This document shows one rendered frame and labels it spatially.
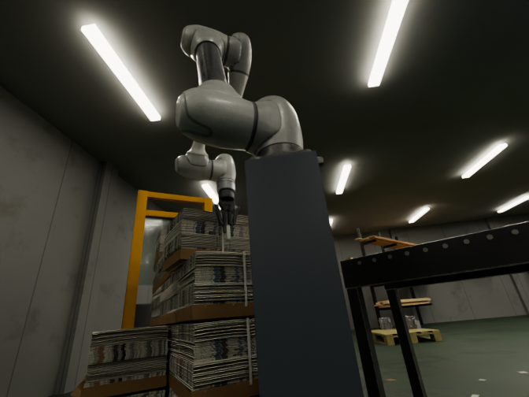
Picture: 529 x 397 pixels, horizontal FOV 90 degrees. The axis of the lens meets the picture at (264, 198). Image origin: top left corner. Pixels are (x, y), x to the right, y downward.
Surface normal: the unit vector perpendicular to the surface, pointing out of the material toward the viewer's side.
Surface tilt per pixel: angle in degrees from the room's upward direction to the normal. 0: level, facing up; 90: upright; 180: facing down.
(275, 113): 89
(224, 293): 90
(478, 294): 90
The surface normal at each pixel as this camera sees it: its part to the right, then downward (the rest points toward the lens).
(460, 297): -0.12, -0.40
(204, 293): 0.45, -0.39
